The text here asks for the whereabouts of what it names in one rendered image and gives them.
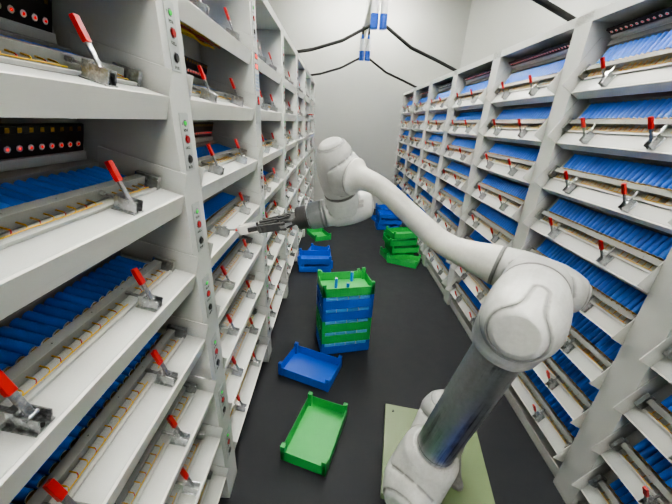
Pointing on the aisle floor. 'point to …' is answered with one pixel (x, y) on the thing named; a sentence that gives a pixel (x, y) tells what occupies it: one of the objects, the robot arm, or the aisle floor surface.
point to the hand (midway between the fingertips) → (249, 228)
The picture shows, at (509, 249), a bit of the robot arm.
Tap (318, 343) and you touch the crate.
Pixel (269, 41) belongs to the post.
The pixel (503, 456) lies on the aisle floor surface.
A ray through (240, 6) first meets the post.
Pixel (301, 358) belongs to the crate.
